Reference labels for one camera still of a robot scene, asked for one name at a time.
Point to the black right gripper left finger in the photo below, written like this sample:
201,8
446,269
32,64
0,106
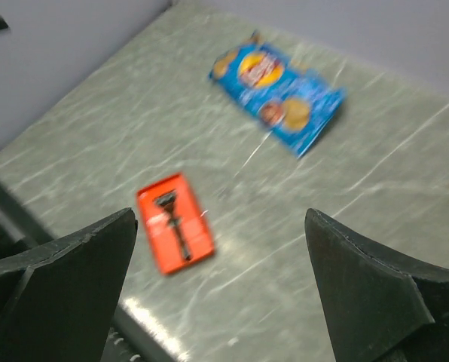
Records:
57,300

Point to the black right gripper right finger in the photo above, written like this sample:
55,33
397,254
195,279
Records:
379,304

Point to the orange razor box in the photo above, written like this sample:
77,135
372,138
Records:
193,224

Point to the black razor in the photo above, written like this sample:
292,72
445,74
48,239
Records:
167,202

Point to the blue Lays chips bag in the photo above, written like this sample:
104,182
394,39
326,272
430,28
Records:
294,104

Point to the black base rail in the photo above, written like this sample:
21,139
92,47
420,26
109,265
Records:
33,232

